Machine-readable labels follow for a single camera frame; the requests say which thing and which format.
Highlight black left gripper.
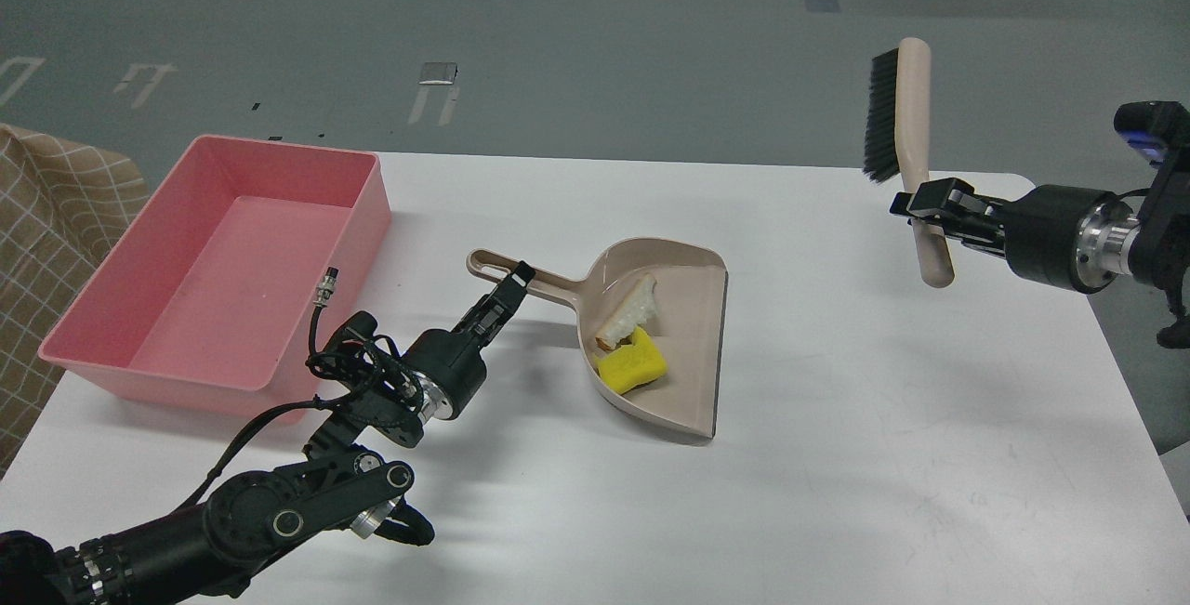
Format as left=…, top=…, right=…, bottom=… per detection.
left=403, top=261, right=536, bottom=420

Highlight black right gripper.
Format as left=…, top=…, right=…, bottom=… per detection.
left=890, top=177, right=1140, bottom=295

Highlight beige hand brush black bristles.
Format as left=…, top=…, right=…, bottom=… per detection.
left=863, top=37, right=956, bottom=288

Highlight yellow sponge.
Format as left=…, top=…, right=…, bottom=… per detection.
left=595, top=326, right=668, bottom=397

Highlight beige plastic dustpan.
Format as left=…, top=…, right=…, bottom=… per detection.
left=466, top=237, right=729, bottom=441

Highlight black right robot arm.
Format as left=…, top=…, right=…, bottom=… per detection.
left=890, top=100, right=1189, bottom=349

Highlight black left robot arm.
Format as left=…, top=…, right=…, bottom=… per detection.
left=4, top=262, right=536, bottom=604

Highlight pink plastic bin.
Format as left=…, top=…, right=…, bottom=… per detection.
left=38, top=135, right=392, bottom=417

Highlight silver floor outlet plate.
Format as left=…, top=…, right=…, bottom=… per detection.
left=419, top=61, right=459, bottom=85

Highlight brown checkered cloth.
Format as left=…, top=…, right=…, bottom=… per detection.
left=1, top=124, right=150, bottom=472

